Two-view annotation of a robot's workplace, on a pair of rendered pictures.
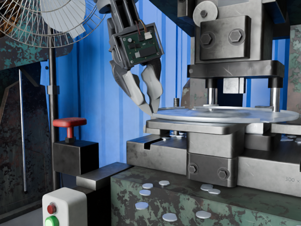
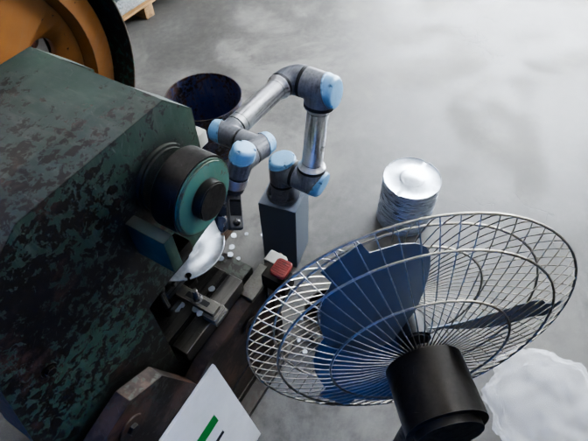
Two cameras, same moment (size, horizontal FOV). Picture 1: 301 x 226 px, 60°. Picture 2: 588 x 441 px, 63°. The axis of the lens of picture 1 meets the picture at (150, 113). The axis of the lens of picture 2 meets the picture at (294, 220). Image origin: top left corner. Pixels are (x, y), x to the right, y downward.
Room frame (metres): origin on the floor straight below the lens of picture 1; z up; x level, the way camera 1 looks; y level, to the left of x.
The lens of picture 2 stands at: (1.48, 0.24, 2.09)
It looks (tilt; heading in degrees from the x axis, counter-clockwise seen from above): 52 degrees down; 180
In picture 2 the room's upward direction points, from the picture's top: 2 degrees counter-clockwise
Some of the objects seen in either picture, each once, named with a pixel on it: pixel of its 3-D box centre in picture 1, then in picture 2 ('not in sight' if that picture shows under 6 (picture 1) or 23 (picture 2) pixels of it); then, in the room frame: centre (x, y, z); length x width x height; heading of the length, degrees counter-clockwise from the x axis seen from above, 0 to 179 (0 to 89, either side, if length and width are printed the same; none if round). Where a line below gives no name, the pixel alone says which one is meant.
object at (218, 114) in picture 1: (218, 112); (181, 244); (0.53, -0.14, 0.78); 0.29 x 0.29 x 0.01
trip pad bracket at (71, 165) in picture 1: (76, 177); (278, 287); (0.62, 0.18, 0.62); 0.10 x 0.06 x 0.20; 58
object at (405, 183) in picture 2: not in sight; (412, 178); (-0.17, 0.85, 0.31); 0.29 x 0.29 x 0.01
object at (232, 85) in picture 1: (234, 85); not in sight; (0.63, -0.20, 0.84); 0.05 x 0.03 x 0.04; 58
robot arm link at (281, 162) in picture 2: not in sight; (283, 168); (0.03, 0.21, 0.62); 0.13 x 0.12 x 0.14; 57
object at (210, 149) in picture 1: (209, 148); not in sight; (0.49, -0.11, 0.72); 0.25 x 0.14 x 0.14; 148
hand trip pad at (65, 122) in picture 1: (70, 134); (281, 273); (0.63, 0.19, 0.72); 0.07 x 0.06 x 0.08; 148
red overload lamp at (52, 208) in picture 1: (51, 208); not in sight; (0.47, 0.19, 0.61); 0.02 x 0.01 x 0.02; 58
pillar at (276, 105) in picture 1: (274, 100); not in sight; (0.65, -0.31, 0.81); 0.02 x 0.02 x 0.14
